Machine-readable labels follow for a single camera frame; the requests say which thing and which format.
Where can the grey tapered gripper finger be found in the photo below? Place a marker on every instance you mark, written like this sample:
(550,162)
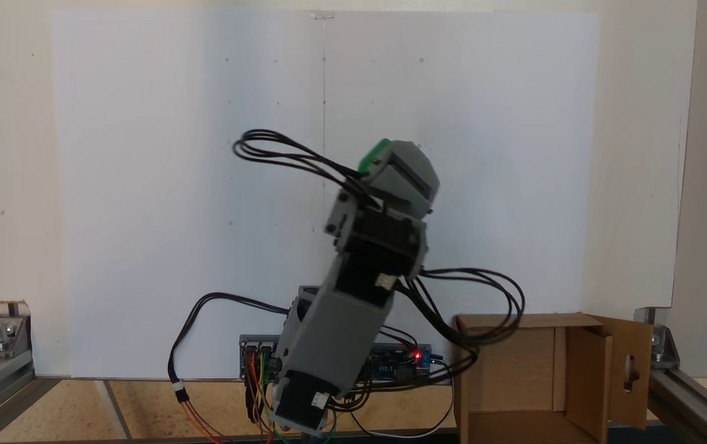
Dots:
(380,166)

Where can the green dice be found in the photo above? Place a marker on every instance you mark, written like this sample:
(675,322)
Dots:
(369,161)

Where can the clear tape strip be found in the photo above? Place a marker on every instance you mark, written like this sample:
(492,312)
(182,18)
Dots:
(322,15)

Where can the blue circuit board, red LED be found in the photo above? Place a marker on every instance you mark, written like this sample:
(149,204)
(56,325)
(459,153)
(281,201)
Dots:
(390,370)

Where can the small board in grey holder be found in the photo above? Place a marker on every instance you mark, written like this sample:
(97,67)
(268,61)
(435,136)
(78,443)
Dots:
(273,348)

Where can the brown cardboard box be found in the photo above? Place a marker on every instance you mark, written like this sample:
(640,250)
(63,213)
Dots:
(514,370)

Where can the large white paper sheet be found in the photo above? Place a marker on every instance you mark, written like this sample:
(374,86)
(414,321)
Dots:
(144,185)

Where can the aluminium corner bracket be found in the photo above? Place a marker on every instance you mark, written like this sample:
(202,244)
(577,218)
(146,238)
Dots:
(662,351)
(5,333)

